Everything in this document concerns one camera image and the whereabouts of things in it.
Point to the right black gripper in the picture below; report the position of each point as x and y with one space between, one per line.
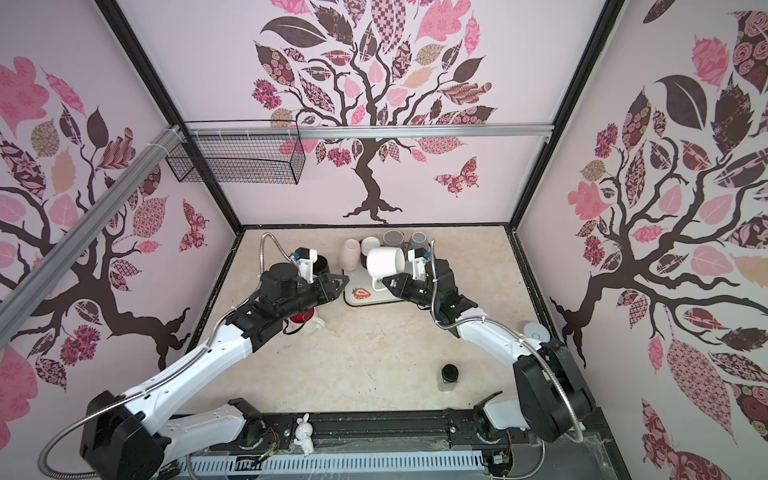
405 281

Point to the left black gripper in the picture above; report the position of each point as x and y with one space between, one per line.
326 285

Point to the white round mug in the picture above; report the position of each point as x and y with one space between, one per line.
383 262

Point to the pink upside-down mug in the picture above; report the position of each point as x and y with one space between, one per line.
349 255

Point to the black mug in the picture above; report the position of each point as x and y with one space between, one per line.
320 266

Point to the small grey mug right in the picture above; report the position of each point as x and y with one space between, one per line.
418 240

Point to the tall grey mug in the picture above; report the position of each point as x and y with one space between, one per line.
393 238

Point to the white strawberry tray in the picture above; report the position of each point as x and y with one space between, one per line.
359 291

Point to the right metal flexible conduit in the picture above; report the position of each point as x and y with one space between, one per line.
540 360

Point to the white rabbit figurine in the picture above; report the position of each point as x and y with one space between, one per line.
303 435

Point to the black wire basket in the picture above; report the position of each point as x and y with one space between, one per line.
239 151

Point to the black front base frame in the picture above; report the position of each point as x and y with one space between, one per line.
508 453

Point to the horizontal aluminium rail back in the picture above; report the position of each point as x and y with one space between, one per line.
400 131

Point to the white slotted cable duct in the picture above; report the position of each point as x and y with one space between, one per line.
381 465

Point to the diagonal aluminium rail left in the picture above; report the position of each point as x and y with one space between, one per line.
24 299

